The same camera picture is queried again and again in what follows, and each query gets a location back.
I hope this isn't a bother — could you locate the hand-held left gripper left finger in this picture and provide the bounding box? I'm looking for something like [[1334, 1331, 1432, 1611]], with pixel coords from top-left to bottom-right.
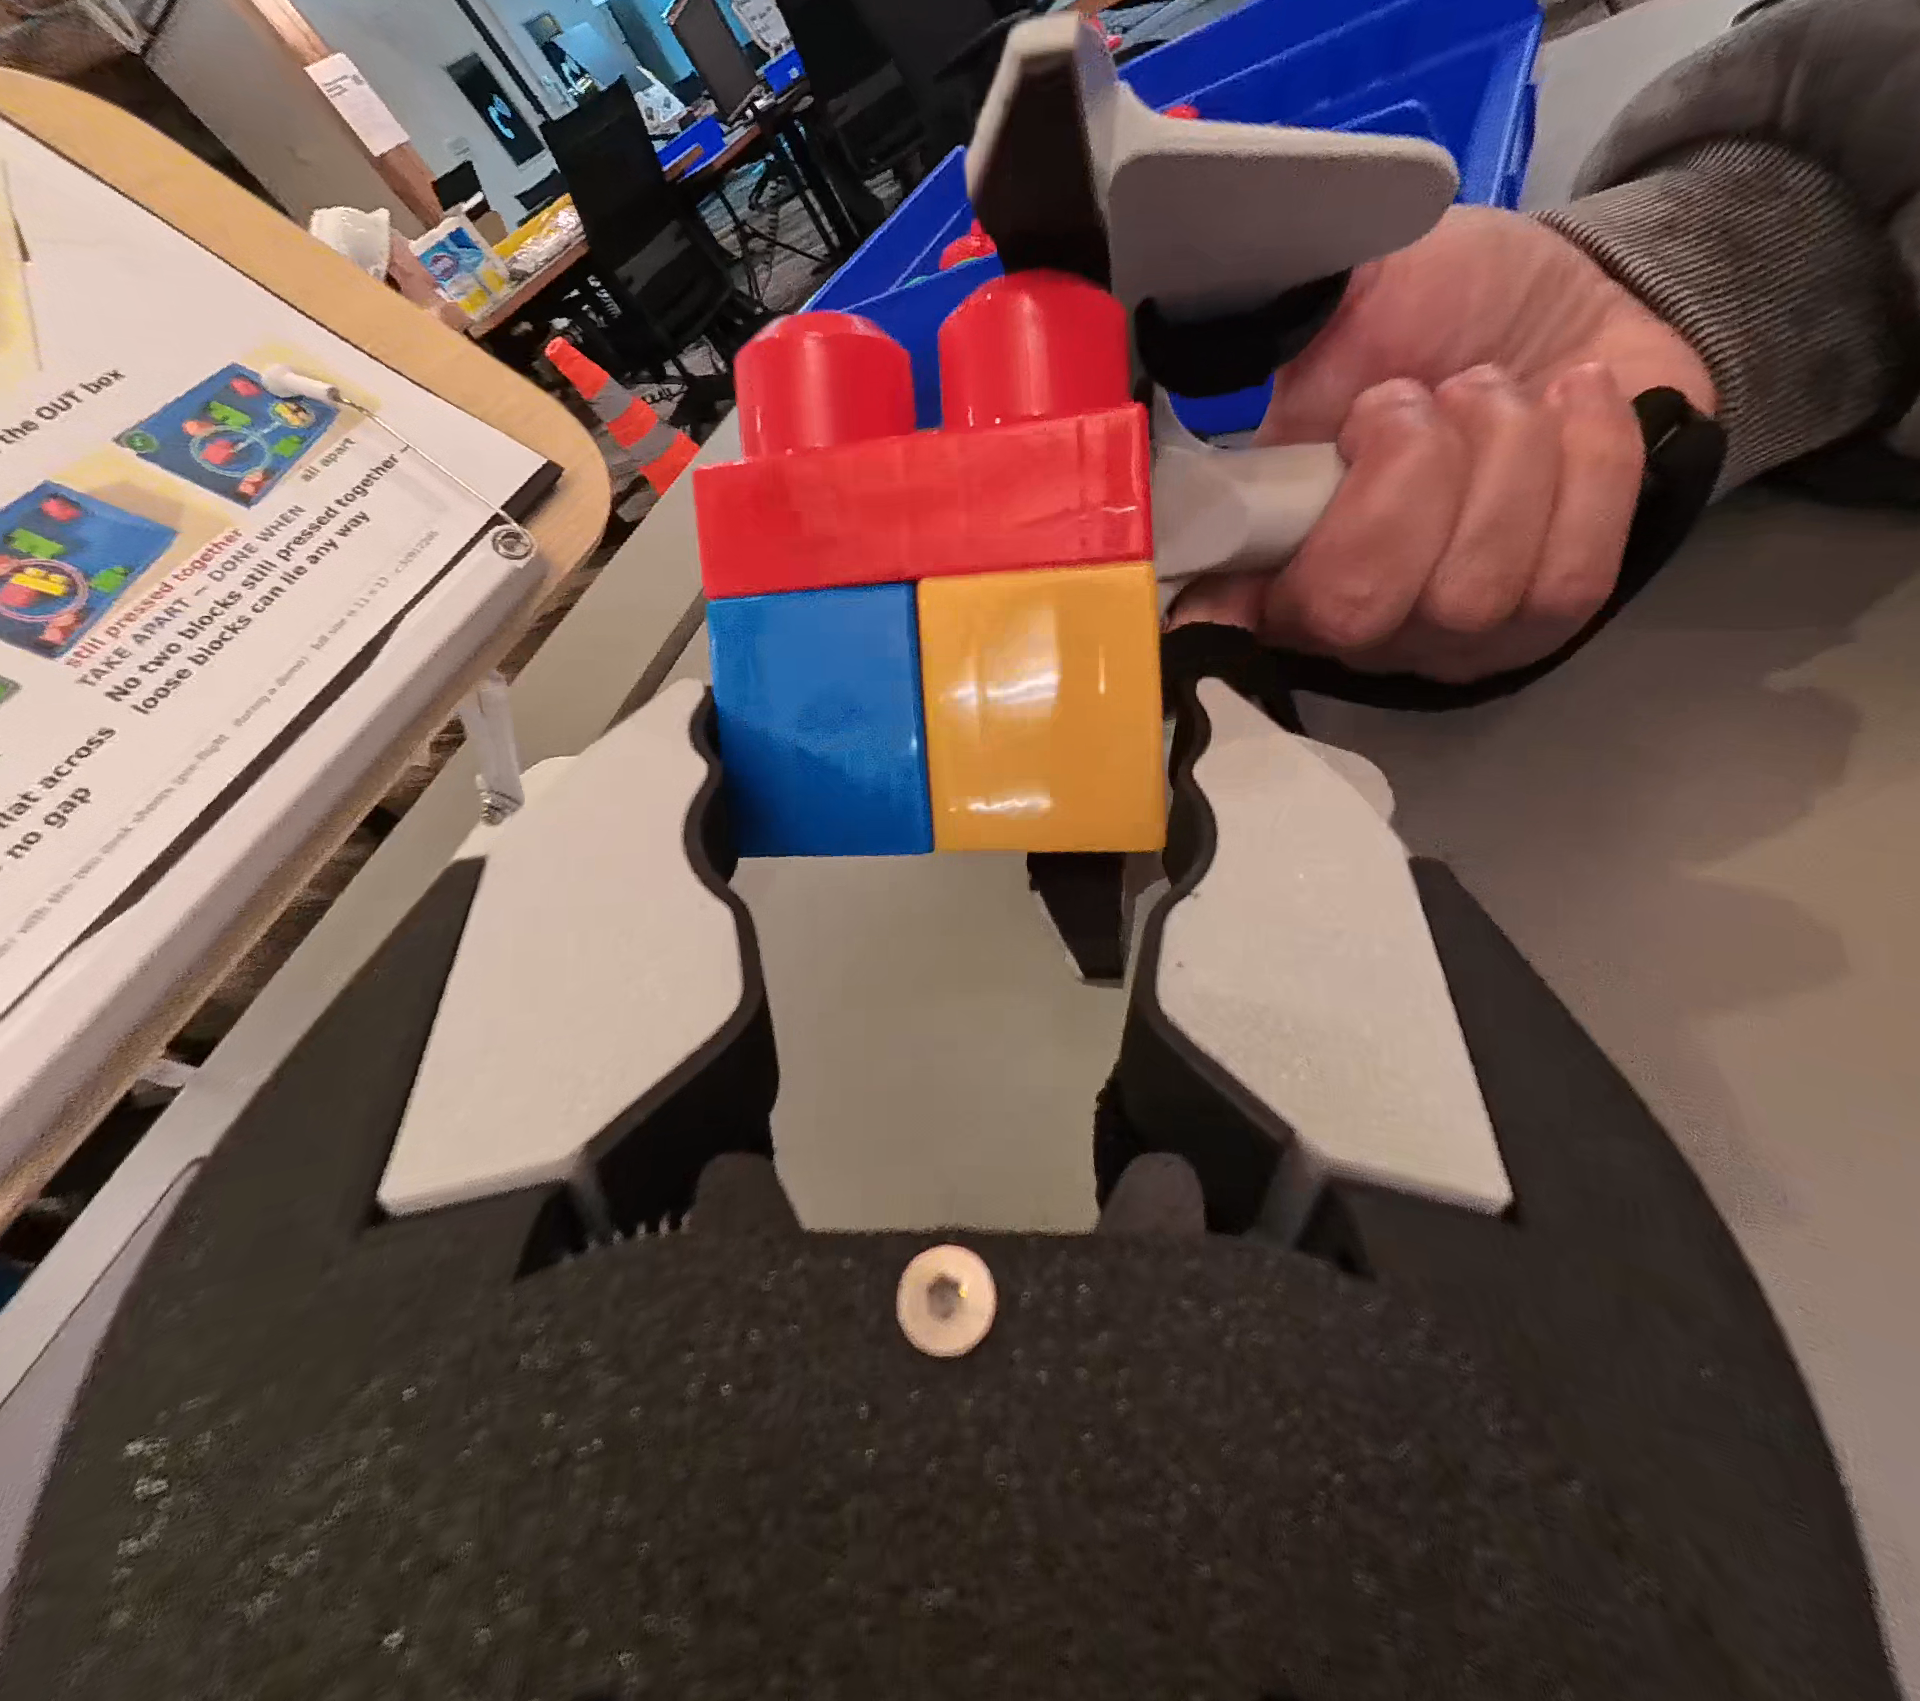
[[373, 678, 780, 1218]]

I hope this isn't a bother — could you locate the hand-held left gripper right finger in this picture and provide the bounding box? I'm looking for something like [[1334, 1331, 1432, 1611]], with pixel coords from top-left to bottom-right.
[[1113, 678, 1518, 1250]]

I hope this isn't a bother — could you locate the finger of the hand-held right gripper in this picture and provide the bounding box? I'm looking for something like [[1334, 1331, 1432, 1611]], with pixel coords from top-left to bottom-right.
[[1026, 848, 1145, 983], [966, 9, 1461, 308]]

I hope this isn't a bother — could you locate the blue plastic bin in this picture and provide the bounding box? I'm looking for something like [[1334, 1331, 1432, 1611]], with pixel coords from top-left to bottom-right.
[[801, 0, 1547, 443]]

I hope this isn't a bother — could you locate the yellow toy block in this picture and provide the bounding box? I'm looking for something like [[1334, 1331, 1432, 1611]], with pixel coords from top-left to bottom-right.
[[913, 560, 1171, 854]]

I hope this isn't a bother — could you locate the red toy block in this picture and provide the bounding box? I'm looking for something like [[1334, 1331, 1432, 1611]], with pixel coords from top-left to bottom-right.
[[692, 272, 1158, 602]]

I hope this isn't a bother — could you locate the blue one-stud block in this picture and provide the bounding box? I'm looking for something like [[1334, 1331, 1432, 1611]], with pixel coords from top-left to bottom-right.
[[704, 583, 939, 861]]

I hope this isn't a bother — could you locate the grey desk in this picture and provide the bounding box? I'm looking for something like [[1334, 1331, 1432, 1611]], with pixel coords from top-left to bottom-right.
[[0, 0, 1920, 1701]]

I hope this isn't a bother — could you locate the person's right hand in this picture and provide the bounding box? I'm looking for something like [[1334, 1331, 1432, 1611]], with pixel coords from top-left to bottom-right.
[[1175, 208, 1719, 682]]

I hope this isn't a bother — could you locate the black office chair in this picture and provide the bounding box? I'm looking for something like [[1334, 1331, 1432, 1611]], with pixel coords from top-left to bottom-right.
[[772, 0, 1022, 210], [539, 78, 737, 382]]

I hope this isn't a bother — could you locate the printed instruction sheet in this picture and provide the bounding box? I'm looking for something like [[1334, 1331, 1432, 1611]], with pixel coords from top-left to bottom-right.
[[0, 117, 563, 1028]]

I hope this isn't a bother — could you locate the orange traffic cone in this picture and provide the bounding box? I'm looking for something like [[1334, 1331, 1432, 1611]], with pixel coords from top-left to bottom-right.
[[541, 336, 702, 499]]

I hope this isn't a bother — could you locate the white instruction stand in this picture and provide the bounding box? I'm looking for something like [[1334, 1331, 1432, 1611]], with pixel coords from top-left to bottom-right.
[[0, 66, 614, 1222]]

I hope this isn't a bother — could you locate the white blue carton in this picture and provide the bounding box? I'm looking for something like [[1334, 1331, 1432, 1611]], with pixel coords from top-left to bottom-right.
[[411, 215, 507, 318]]

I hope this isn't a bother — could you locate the white paper notice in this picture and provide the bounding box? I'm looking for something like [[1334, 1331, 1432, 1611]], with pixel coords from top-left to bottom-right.
[[306, 54, 410, 157]]

